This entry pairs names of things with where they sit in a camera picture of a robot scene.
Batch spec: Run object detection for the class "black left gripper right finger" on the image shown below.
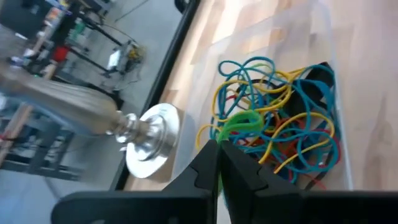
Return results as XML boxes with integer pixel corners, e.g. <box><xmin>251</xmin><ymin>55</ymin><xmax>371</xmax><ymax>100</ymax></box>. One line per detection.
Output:
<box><xmin>220</xmin><ymin>141</ymin><xmax>398</xmax><ymax>224</ymax></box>

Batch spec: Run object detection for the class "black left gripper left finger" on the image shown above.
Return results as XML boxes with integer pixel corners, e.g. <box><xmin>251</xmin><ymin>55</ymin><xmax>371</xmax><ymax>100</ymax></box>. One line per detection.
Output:
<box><xmin>51</xmin><ymin>140</ymin><xmax>220</xmax><ymax>224</ymax></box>

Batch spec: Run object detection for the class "red rubber band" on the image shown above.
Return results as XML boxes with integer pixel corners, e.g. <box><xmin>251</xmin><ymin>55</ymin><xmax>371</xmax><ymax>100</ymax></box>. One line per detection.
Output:
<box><xmin>225</xmin><ymin>95</ymin><xmax>342</xmax><ymax>190</ymax></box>

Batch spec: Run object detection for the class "green rubber band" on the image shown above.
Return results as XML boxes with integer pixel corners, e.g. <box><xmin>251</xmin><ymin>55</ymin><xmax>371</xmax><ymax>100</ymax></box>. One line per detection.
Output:
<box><xmin>216</xmin><ymin>109</ymin><xmax>266</xmax><ymax>200</ymax></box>

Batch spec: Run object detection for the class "clear plastic bin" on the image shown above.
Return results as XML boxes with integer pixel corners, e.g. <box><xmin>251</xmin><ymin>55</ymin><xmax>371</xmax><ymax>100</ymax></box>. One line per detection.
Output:
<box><xmin>174</xmin><ymin>2</ymin><xmax>355</xmax><ymax>191</ymax></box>

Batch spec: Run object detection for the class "white shade silver table lamp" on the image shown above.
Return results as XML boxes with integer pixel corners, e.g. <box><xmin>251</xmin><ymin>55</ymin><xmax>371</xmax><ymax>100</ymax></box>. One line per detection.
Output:
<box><xmin>0</xmin><ymin>24</ymin><xmax>182</xmax><ymax>180</ymax></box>

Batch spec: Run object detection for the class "white power adapter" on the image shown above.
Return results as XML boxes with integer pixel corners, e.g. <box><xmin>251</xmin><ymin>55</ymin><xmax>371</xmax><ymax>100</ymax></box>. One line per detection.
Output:
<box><xmin>106</xmin><ymin>49</ymin><xmax>123</xmax><ymax>71</ymax></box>

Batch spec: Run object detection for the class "black metal equipment rack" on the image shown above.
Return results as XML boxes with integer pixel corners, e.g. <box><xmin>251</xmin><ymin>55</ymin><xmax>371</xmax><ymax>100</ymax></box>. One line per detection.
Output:
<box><xmin>0</xmin><ymin>0</ymin><xmax>147</xmax><ymax>82</ymax></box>

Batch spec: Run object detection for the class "red container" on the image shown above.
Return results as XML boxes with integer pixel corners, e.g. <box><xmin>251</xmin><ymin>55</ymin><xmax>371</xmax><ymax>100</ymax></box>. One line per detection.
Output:
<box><xmin>51</xmin><ymin>45</ymin><xmax>70</xmax><ymax>62</ymax></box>

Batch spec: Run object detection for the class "black metal table frame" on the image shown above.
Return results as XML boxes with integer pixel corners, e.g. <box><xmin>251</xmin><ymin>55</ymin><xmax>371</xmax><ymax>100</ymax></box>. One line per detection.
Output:
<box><xmin>108</xmin><ymin>0</ymin><xmax>202</xmax><ymax>191</ymax></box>

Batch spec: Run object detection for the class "yellow extension cable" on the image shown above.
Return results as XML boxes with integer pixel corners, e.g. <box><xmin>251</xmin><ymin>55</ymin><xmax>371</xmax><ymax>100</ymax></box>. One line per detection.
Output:
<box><xmin>127</xmin><ymin>46</ymin><xmax>146</xmax><ymax>68</ymax></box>

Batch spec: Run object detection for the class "black frame clamp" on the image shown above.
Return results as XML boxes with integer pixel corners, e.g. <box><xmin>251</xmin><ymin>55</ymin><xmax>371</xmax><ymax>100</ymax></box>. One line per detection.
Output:
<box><xmin>174</xmin><ymin>0</ymin><xmax>192</xmax><ymax>14</ymax></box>

